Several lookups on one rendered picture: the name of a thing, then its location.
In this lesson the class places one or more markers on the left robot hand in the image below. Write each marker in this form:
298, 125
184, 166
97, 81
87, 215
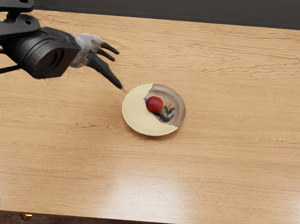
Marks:
89, 46

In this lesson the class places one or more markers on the cream plate with printed pattern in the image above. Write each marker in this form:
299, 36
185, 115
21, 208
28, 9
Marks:
137, 113

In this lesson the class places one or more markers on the red round fruit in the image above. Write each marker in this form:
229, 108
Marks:
154, 103

